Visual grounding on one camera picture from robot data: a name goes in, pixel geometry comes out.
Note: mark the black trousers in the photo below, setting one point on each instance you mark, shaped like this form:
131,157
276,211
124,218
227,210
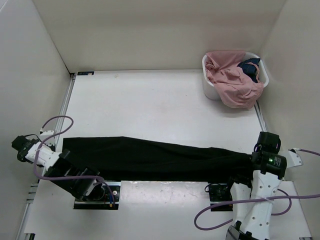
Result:
131,159

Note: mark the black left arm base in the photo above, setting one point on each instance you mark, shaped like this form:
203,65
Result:
105,196

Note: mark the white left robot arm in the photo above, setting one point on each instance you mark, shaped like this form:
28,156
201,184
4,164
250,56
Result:
64,169

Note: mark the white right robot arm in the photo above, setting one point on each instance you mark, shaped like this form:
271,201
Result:
253,206

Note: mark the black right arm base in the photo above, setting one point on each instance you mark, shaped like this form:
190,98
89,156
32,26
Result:
219,192

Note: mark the pink trousers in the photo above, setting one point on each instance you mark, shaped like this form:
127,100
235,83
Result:
236,89

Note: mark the white plastic laundry basket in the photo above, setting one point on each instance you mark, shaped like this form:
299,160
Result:
209,89

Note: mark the navy blue garment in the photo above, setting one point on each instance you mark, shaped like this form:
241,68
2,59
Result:
250,67

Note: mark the blue label sticker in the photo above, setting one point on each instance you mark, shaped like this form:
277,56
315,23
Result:
85,73

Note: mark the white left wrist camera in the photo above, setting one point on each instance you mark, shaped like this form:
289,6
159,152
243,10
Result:
46,136

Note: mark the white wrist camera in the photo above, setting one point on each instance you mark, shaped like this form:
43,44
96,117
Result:
46,136
293,158

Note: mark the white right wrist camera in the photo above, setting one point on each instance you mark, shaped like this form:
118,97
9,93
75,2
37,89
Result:
293,158

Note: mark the aluminium frame rail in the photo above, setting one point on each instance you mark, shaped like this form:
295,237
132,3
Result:
158,105

